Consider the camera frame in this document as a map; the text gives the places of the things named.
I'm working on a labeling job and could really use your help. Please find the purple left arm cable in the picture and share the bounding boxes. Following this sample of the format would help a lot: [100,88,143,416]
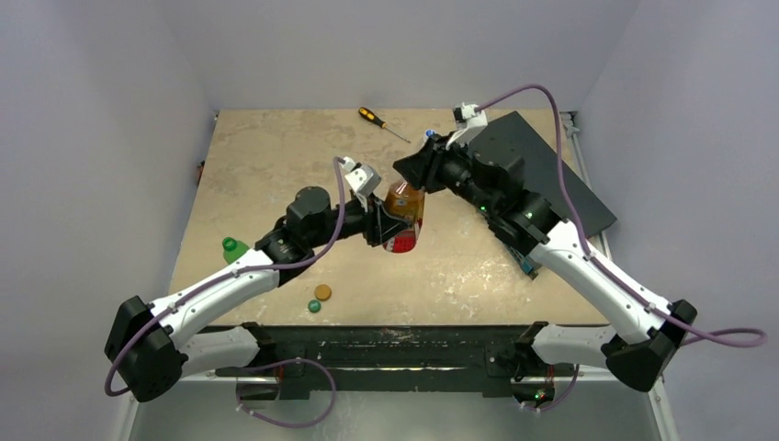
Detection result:
[104,156,348,398]

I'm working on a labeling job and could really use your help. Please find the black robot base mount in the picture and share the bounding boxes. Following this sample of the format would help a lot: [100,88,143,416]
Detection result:
[215,322,574,400]

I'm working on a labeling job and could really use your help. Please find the orange bottle cap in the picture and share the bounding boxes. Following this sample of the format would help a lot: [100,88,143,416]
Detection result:
[314,284,333,301]

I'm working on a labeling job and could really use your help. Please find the green plastic bottle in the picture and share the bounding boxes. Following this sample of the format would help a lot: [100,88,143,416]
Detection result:
[221,236,250,265]

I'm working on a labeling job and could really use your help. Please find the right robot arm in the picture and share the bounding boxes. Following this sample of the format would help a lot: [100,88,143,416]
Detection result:
[393,135,697,392]

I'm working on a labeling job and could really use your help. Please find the yellow-black screwdriver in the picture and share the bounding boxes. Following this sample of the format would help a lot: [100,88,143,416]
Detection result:
[357,107,411,143]

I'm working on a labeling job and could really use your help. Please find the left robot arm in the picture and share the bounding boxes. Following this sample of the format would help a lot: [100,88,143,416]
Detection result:
[104,187,415,402]

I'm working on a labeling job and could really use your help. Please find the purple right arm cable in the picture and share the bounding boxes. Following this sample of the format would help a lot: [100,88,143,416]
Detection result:
[474,84,769,349]

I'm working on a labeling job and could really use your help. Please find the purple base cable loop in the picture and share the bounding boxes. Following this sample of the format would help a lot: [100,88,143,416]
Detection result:
[234,358,339,429]

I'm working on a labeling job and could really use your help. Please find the dark blue network switch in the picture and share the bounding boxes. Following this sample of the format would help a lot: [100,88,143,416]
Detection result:
[469,110,618,281]

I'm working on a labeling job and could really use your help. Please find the tea bottle with yellow-red label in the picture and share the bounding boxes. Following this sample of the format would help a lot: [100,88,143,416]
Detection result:
[379,179,426,255]

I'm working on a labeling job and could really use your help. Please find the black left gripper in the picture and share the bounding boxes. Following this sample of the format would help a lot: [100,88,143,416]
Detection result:
[308,190,410,249]

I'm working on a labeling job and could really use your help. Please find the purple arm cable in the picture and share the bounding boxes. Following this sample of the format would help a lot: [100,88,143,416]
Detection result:
[474,84,769,349]
[104,156,348,398]

